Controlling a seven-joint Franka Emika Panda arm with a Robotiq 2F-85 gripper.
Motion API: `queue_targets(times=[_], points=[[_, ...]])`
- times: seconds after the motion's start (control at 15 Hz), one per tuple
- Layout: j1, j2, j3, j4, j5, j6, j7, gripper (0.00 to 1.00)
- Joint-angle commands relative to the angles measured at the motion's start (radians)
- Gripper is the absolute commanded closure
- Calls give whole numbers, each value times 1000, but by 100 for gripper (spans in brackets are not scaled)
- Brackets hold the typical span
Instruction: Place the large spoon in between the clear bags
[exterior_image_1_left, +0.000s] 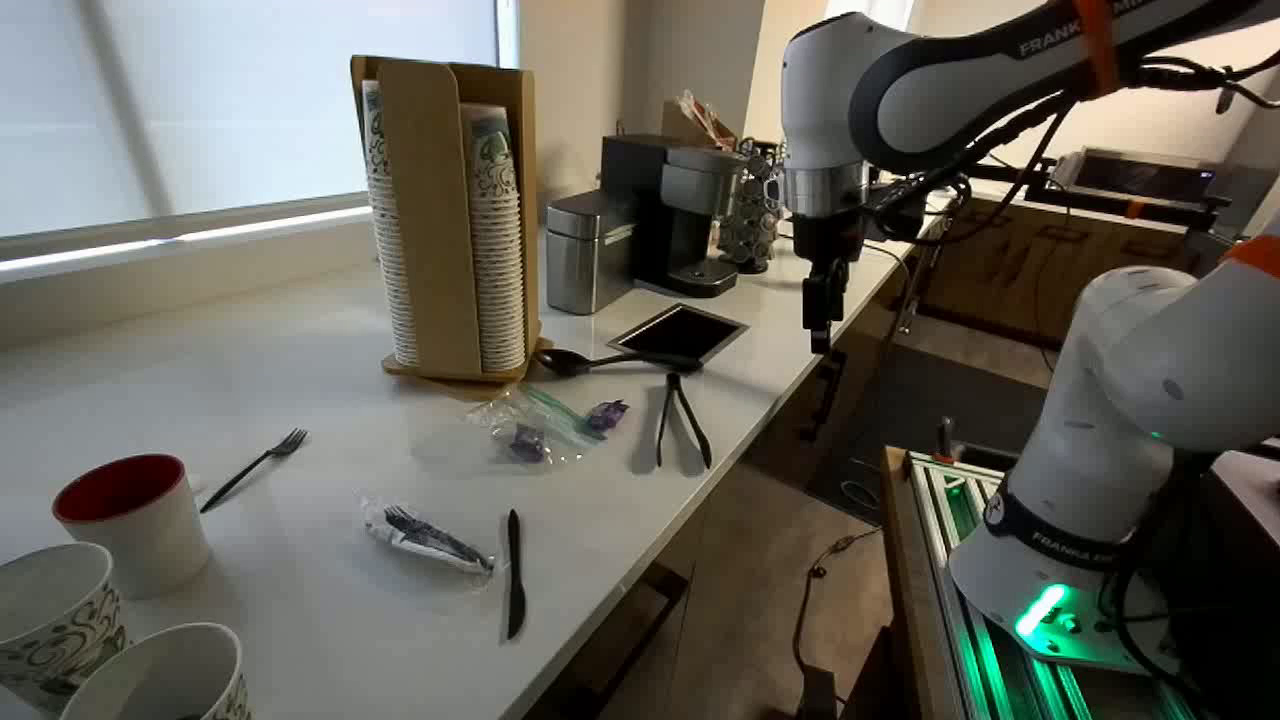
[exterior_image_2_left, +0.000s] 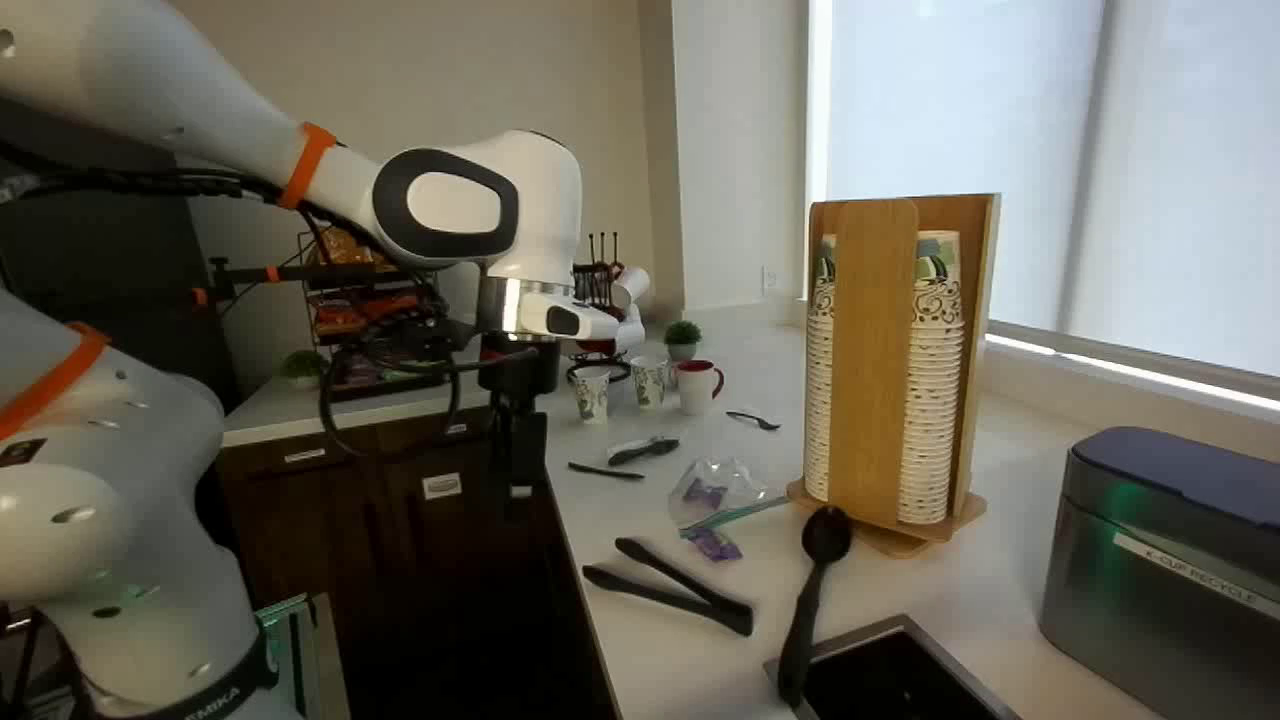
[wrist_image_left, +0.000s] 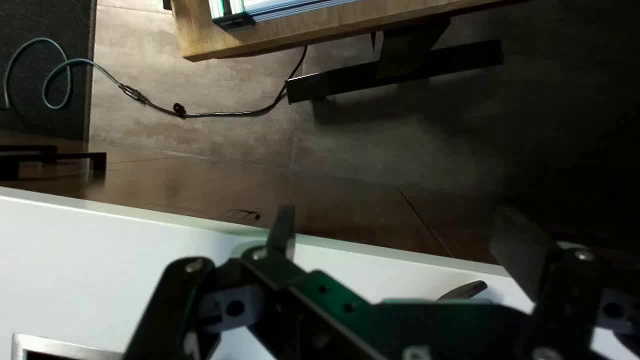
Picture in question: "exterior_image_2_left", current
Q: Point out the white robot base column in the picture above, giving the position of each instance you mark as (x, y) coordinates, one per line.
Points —
(103, 537)

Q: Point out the patterned paper cup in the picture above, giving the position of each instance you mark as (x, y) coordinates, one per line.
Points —
(593, 388)
(649, 382)

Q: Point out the snack rack with packets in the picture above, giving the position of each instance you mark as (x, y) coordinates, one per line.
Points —
(370, 319)

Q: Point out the black plastic knife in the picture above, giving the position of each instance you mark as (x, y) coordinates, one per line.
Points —
(608, 473)

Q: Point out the clear bag with purple item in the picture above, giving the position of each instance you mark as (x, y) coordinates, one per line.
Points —
(710, 497)

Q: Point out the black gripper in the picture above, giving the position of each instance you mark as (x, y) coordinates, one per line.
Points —
(519, 367)

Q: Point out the small green potted plant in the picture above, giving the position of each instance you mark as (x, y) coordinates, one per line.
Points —
(683, 341)

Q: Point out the black plastic tongs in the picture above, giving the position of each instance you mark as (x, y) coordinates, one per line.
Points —
(677, 588)

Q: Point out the red-lined white mug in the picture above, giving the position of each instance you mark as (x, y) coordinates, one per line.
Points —
(696, 386)

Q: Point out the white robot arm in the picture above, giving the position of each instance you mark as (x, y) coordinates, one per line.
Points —
(150, 74)

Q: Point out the wooden paper cup dispenser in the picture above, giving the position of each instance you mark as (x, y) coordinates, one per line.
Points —
(898, 302)

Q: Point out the large black spoon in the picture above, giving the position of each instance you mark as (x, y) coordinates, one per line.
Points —
(824, 543)

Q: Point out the grey metal bin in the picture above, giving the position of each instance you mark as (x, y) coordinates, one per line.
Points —
(1166, 575)

